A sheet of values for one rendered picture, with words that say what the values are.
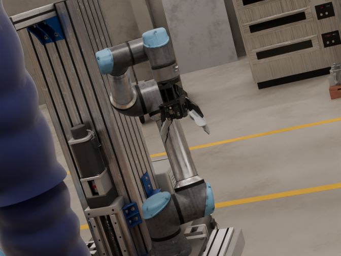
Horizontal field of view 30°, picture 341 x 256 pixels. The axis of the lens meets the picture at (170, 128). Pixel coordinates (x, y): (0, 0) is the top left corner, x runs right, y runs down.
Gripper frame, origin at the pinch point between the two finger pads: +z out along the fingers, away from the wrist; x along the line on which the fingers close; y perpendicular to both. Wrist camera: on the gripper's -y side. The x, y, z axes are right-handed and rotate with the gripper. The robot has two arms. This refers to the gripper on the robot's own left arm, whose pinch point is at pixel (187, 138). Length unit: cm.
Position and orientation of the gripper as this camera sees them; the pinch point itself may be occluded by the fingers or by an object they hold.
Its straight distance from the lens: 199.0
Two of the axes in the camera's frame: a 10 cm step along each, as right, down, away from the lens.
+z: 2.8, 9.3, 2.4
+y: -2.6, 3.2, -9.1
